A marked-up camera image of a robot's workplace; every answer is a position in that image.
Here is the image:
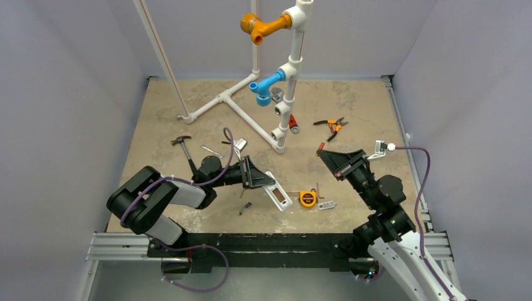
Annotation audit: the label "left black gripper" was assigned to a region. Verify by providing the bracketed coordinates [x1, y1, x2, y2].
[211, 156, 275, 190]

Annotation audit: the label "white remote control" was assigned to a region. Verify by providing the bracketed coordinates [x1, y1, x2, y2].
[263, 171, 293, 212]

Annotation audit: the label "remote battery cover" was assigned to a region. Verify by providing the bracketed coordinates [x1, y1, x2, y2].
[318, 201, 336, 210]

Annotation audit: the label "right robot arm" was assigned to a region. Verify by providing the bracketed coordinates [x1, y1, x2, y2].
[317, 149, 467, 300]

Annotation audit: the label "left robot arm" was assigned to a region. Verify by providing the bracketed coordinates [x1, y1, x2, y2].
[106, 156, 275, 256]

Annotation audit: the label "large hex key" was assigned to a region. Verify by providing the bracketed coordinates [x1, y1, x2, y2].
[311, 182, 324, 200]

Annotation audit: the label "silver battery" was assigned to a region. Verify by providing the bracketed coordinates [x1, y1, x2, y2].
[238, 202, 252, 216]

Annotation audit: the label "small silver wrench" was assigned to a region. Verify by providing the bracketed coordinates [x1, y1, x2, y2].
[200, 144, 225, 159]

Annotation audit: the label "yellow tape measure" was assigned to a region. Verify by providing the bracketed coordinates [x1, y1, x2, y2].
[288, 189, 317, 209]

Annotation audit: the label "red adjustable wrench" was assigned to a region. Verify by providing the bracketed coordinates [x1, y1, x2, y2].
[289, 114, 300, 134]

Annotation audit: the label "blue pipe fitting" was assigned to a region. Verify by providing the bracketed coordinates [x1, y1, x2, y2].
[248, 70, 286, 107]

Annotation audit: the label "silver pipe clamp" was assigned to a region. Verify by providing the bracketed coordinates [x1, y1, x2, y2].
[270, 87, 284, 103]

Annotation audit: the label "black hammer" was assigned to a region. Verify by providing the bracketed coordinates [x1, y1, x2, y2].
[170, 135, 197, 176]

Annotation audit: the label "black base bar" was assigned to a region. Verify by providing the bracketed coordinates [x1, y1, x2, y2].
[147, 233, 385, 279]

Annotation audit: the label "orange pipe fitting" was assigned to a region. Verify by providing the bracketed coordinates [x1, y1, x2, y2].
[240, 13, 292, 45]

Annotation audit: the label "orange handled pliers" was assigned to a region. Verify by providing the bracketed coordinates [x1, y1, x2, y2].
[313, 117, 348, 126]

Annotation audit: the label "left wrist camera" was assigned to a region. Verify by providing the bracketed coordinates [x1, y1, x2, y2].
[233, 137, 248, 154]

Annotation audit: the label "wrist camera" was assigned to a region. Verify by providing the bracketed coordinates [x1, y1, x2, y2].
[233, 137, 248, 154]
[368, 140, 396, 161]

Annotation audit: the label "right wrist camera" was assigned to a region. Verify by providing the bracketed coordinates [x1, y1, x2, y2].
[368, 140, 396, 161]

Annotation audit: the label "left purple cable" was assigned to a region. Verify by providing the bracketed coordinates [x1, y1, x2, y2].
[119, 127, 235, 228]

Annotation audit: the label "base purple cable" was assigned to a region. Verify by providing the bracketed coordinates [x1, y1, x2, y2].
[160, 244, 231, 293]

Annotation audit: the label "white PVC pipe frame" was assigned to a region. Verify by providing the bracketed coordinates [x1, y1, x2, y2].
[134, 1, 314, 154]

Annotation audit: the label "aluminium frame rail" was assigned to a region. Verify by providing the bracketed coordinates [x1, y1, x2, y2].
[88, 233, 463, 293]

